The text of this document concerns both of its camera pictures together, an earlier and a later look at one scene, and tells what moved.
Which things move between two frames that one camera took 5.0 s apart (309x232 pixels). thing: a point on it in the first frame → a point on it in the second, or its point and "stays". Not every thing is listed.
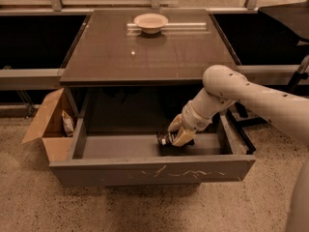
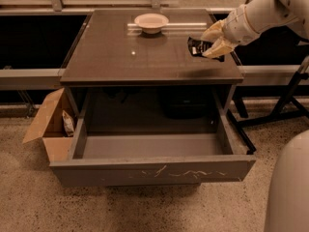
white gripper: (194, 119) → (236, 26)
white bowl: (151, 22) stays
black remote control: (168, 148) → (196, 47)
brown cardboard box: (51, 129) stays
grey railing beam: (31, 78) stays
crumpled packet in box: (68, 124) stays
